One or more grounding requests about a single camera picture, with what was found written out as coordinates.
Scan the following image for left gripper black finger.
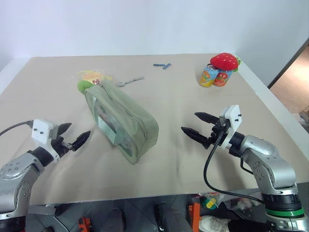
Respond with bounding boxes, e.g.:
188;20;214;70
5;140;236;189
57;122;73;139
70;130;92;153

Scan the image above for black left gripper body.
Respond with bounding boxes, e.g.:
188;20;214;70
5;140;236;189
49;135;74;159

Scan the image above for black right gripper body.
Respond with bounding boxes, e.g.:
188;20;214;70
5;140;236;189
204;120;230;149

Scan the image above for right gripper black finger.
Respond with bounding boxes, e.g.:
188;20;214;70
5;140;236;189
181;126;209;149
194;112;221;125

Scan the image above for green zippered pouch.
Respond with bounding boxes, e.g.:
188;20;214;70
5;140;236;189
84;80;160;165

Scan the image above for beige table cloth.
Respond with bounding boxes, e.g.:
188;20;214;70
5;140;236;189
0;53;300;206

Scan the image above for colourful drink cans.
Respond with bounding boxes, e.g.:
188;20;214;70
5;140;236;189
199;63;219;87

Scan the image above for red drink can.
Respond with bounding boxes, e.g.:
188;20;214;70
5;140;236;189
212;69;234;87

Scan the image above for green plush toy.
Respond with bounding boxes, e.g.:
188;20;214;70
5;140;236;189
77;79;95;95

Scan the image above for red strawberry plush toy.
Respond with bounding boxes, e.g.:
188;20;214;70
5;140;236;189
209;52;242;72

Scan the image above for yellow green plastic bag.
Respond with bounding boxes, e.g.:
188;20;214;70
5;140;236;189
199;192;225;210

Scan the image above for metal spoon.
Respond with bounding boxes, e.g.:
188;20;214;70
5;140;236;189
115;76;145;88

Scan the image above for red black tool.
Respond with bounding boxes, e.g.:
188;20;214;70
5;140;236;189
77;216;93;232

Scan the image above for white sneaker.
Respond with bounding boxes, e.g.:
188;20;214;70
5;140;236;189
200;215;230;232

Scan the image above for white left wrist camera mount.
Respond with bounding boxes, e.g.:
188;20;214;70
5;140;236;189
31;119;61;164

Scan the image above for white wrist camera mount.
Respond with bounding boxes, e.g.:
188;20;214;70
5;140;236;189
219;104;242;149
31;119;61;164

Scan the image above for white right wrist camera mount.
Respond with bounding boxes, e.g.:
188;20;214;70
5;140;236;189
219;104;242;149

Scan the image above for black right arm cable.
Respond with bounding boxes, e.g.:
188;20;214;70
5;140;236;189
203;125;266;204

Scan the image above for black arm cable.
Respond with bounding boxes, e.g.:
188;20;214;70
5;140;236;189
0;120;34;137
203;125;266;204

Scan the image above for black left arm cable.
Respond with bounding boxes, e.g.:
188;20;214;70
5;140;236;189
0;120;34;137

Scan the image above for orange metal bracket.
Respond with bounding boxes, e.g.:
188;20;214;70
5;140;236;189
190;202;201;232

